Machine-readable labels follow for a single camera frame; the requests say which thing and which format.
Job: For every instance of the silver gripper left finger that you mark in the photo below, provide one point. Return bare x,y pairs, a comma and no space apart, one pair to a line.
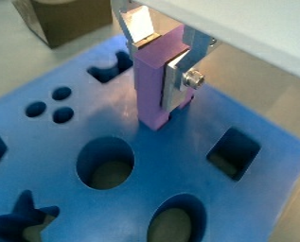
133,17

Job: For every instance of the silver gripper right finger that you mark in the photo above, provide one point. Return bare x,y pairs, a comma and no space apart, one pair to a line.
182,77

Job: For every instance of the purple double-square peg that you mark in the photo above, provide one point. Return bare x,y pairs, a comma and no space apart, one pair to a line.
149,64

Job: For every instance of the black curved holder stand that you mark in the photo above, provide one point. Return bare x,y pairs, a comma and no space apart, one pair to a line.
58,21

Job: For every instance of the blue shape-sorter block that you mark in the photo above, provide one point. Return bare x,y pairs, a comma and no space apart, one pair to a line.
87,174

